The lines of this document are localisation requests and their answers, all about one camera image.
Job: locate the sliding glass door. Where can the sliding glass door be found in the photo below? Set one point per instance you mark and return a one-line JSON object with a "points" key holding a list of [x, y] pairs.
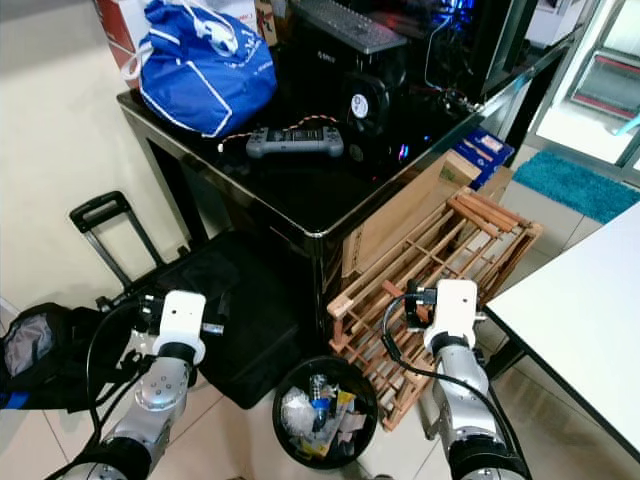
{"points": [[595, 80]]}

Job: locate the glossy black desk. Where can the glossy black desk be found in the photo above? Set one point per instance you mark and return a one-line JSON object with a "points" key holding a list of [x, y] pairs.
{"points": [[290, 190]]}

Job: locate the clear plastic bottle blue label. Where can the clear plastic bottle blue label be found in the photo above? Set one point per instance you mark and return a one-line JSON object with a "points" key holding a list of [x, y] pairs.
{"points": [[318, 400]]}

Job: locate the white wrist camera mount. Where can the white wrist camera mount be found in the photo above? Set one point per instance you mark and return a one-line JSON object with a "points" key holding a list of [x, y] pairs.
{"points": [[185, 315], [455, 305]]}

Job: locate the black computer case grey top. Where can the black computer case grey top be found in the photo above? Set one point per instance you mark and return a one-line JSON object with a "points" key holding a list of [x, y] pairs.
{"points": [[325, 45]]}

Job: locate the round black rubbish bin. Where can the round black rubbish bin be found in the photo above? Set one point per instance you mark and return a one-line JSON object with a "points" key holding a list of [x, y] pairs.
{"points": [[290, 438]]}

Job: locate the yellow wrapper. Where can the yellow wrapper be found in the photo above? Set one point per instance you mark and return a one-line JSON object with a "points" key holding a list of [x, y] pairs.
{"points": [[343, 400]]}

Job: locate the black backpack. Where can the black backpack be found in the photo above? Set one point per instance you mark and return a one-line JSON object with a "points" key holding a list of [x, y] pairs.
{"points": [[40, 355]]}

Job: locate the teal floor rug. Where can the teal floor rug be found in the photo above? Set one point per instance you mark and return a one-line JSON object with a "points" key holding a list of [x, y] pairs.
{"points": [[580, 185]]}

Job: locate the brown cardboard sheet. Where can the brown cardboard sheet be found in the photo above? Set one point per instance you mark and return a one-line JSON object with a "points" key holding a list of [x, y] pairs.
{"points": [[405, 210]]}

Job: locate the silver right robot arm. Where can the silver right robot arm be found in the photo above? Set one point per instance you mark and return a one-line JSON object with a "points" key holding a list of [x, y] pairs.
{"points": [[465, 378]]}

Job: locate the grey game controller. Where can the grey game controller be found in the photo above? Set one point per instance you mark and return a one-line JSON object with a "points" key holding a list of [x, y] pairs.
{"points": [[294, 143]]}

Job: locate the red and white box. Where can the red and white box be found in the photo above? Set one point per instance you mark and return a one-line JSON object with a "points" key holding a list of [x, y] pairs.
{"points": [[115, 30]]}

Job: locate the white table with black legs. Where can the white table with black legs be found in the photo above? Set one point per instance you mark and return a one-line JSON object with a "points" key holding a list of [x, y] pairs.
{"points": [[570, 300]]}

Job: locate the white crumpled paper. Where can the white crumpled paper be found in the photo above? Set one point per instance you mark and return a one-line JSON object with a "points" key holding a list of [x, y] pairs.
{"points": [[352, 428]]}

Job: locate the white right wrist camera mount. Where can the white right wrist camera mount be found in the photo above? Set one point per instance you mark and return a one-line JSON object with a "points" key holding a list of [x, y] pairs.
{"points": [[455, 305]]}

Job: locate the black fan with white hub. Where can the black fan with white hub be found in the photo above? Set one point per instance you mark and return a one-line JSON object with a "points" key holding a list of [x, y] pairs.
{"points": [[360, 105]]}

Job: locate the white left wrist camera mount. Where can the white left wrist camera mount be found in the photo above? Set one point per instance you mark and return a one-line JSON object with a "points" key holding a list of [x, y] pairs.
{"points": [[185, 315]]}

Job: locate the folded wooden slat rack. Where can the folded wooden slat rack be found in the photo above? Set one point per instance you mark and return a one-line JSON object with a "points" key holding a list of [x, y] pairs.
{"points": [[445, 250]]}

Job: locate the blue printed box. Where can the blue printed box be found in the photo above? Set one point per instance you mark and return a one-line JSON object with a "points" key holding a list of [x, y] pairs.
{"points": [[485, 155]]}

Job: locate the open computer with lit wiring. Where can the open computer with lit wiring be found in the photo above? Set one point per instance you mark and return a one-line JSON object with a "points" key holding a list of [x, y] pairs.
{"points": [[470, 45]]}

